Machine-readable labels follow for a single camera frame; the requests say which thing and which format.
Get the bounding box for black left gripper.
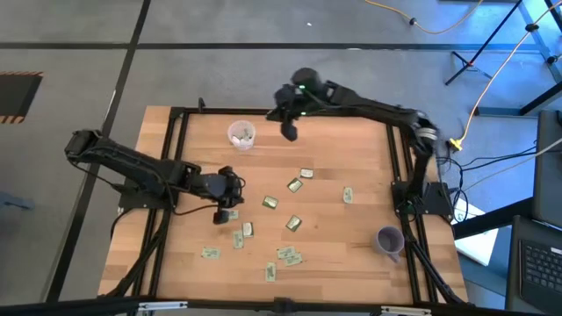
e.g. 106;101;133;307
205;166;246;226

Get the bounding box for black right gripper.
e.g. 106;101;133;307
265;83;330;142

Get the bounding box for clear plastic cup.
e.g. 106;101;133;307
227;119;257;152

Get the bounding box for purple mug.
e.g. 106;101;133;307
371;225;406;264

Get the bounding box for black hazard-striped floor panel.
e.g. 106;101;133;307
0;71;44;125

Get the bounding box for white box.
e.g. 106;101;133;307
454;197;501;268

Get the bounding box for grey computer case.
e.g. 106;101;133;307
532;109;562;229

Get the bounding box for black laptop keyboard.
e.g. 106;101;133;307
504;214;562;316

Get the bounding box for black cable bundle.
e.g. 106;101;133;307
104;209;173;298
401;213;469;306

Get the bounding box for silver beam bracket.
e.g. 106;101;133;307
138;300;189;312
380;305;432;316

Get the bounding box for yellow extension cable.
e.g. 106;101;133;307
363;0;485;35

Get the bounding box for yellow cable with plug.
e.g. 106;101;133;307
447;0;562;153

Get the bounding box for black overhead frame beam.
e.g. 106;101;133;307
0;296;562;316

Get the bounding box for thin black floor cables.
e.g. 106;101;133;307
434;140;539;220

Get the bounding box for grey cable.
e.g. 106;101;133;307
464;138;562;192

